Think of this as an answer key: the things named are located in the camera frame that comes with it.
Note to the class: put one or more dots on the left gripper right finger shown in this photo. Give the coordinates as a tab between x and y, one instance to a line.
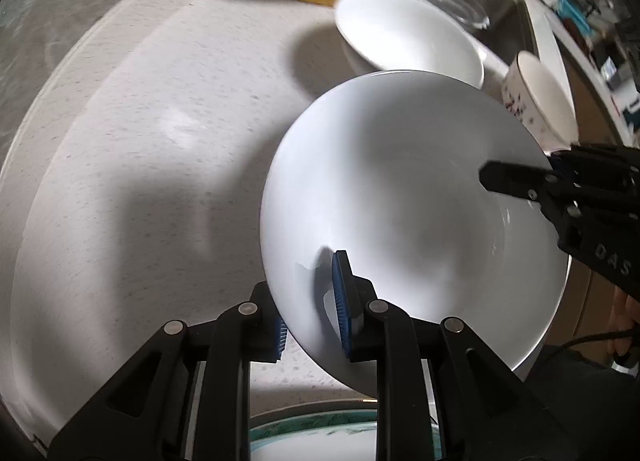
352	296

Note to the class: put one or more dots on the white deep bowl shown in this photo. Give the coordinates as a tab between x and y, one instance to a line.
392	35

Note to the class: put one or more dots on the glass bowl in sink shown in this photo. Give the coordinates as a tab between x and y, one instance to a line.
469	13

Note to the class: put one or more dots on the stainless steel sink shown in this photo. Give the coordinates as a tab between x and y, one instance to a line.
510	31

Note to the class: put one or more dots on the large teal rimmed plate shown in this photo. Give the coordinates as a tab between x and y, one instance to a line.
329	430

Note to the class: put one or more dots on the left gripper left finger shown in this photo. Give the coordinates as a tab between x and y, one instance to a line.
269	331

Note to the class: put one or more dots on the right hand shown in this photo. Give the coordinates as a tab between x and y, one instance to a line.
625	311

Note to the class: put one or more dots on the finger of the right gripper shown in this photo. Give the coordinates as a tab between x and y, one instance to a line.
515	180

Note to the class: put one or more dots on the floral patterned cup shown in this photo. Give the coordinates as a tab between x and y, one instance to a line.
532	94

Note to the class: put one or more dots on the large white shallow bowl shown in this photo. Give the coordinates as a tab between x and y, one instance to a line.
385	167

